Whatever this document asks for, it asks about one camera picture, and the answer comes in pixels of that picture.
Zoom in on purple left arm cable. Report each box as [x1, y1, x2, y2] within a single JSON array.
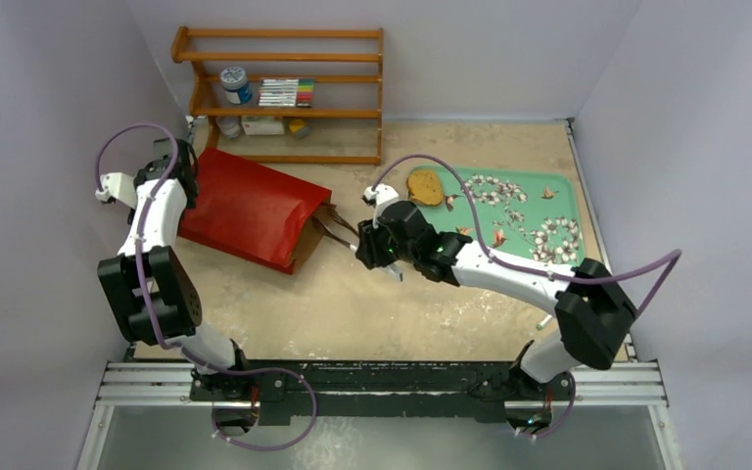
[[94, 123, 319, 453]]

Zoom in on coloured marker set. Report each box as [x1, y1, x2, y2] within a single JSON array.
[[258, 78, 315, 108]]

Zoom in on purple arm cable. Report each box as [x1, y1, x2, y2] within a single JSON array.
[[370, 153, 683, 443], [94, 123, 319, 453]]

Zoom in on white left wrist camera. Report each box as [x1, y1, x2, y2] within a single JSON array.
[[95, 172, 138, 209]]

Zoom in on red paper bag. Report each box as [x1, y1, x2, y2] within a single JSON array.
[[179, 148, 332, 275]]

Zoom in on yellow grey cube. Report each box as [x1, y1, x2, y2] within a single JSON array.
[[288, 118, 311, 139]]

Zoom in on blue lidded jar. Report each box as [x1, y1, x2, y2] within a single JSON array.
[[219, 67, 253, 105]]

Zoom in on clear plastic bottle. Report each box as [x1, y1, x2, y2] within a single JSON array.
[[215, 116, 242, 139]]

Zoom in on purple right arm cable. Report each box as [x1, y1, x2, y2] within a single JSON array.
[[370, 153, 683, 443]]

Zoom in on wooden shelf rack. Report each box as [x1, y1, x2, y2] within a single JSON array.
[[170, 25, 385, 165]]

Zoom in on small white box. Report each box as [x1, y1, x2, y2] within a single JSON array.
[[241, 116, 286, 136]]

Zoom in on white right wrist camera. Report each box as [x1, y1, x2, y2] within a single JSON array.
[[362, 183, 400, 208]]

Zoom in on white green tipped pen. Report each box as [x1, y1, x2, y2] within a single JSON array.
[[536, 315, 553, 331]]

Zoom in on metal tongs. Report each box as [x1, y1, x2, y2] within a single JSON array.
[[310, 204, 404, 283]]

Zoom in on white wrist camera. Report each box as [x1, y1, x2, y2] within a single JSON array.
[[95, 172, 138, 209], [362, 183, 400, 208]]

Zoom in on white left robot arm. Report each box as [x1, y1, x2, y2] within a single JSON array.
[[95, 137, 253, 400]]

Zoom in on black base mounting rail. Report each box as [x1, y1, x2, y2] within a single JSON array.
[[190, 359, 574, 431]]

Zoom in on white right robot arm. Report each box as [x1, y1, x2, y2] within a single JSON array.
[[355, 201, 637, 399]]

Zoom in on green floral tray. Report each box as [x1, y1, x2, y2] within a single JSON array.
[[414, 165, 587, 265]]

